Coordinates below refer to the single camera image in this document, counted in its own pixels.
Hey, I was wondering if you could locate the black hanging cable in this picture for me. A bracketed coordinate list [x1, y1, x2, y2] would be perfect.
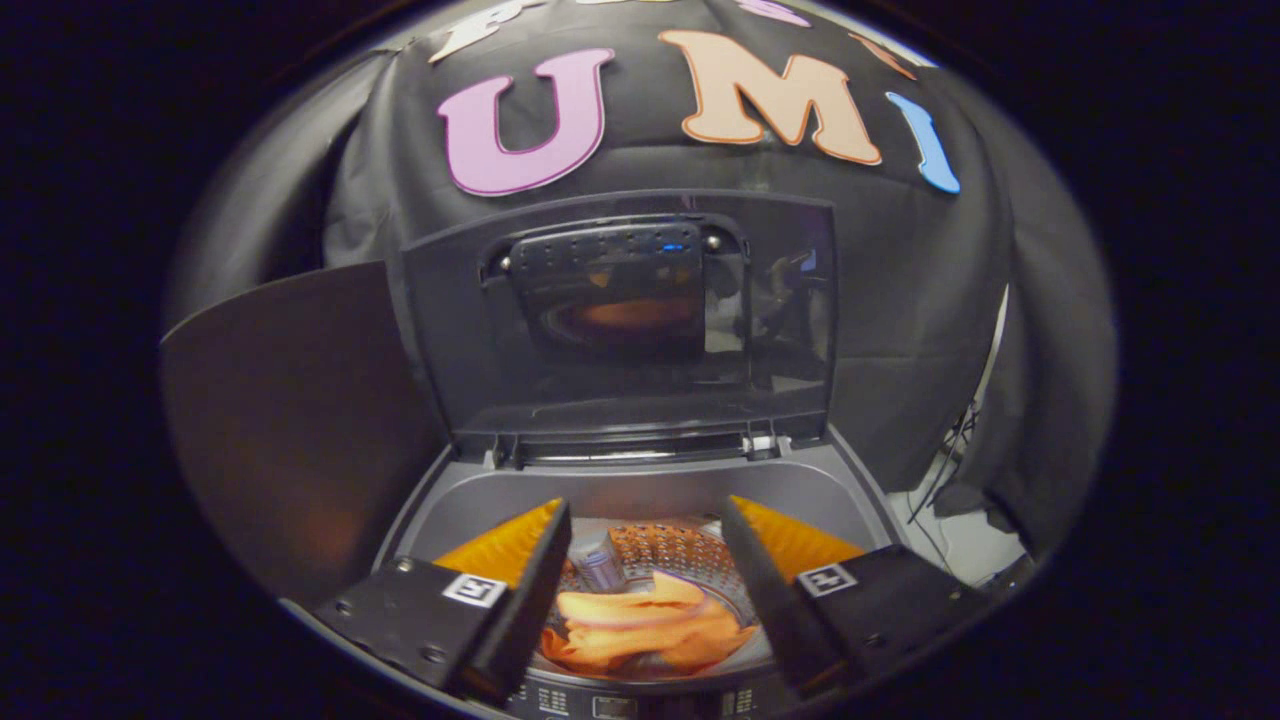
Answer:
[905, 398, 988, 529]

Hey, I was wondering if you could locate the grey washing machine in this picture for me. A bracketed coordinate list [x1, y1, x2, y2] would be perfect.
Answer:
[375, 425, 913, 720]

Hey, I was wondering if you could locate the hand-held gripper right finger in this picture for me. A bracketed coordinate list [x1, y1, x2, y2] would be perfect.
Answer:
[720, 494, 986, 699]

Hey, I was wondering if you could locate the orange cloth garment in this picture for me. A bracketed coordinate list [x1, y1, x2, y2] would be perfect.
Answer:
[540, 570, 761, 677]

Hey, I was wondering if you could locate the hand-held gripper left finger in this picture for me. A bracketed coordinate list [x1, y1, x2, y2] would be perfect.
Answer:
[315, 497, 573, 706]

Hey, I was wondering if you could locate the grey cabinet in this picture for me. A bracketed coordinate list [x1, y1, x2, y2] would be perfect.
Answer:
[160, 262, 453, 607]

